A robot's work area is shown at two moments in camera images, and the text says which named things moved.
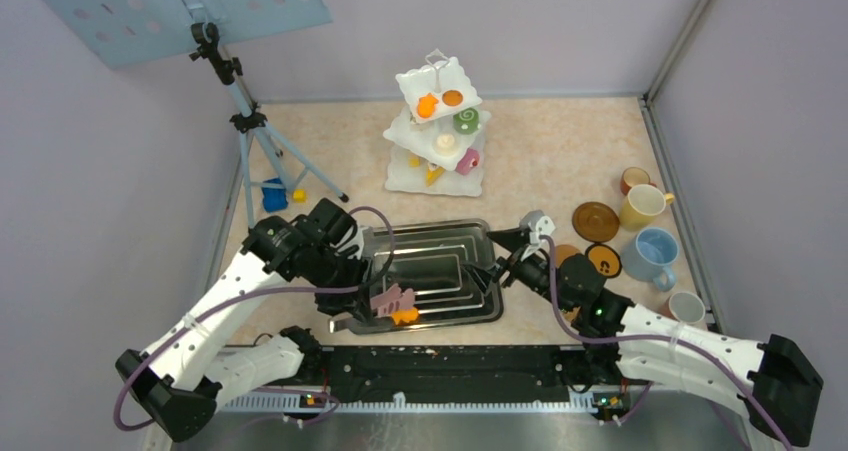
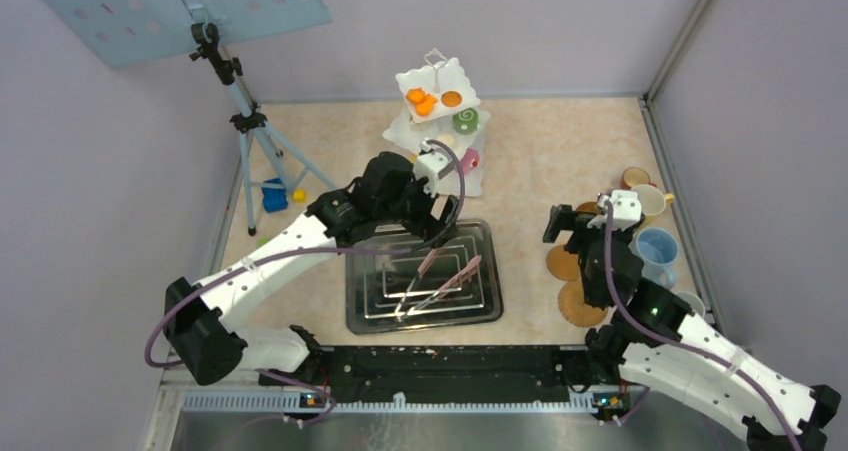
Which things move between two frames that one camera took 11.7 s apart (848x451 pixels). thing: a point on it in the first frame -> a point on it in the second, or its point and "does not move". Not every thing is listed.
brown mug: (633, 176) does not move
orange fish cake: (426, 104) does not move
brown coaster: (562, 252) does not move
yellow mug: (641, 206) does not move
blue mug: (649, 255) does not move
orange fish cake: (409, 315) -> (415, 95)
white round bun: (445, 145) does not move
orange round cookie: (452, 98) does not move
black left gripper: (342, 302) -> (427, 225)
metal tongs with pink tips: (382, 307) -> (403, 313)
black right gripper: (513, 239) -> (563, 217)
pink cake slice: (468, 162) does not move
